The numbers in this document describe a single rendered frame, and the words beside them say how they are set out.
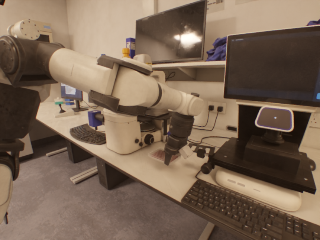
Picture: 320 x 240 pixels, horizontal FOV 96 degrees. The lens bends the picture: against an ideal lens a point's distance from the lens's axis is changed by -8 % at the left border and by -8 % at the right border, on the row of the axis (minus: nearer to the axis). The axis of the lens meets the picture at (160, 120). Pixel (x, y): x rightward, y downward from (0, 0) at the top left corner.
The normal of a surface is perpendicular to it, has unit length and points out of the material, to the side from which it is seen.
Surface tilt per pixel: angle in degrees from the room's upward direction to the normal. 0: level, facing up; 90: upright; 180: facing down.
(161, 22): 86
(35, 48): 66
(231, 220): 5
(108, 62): 82
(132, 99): 89
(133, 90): 89
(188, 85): 90
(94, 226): 0
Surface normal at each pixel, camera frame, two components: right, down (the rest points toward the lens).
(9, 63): -0.32, 0.28
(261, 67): -0.62, 0.25
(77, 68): -0.22, -0.04
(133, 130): 0.78, 0.17
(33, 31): 0.90, 0.15
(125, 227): 0.00, -0.96
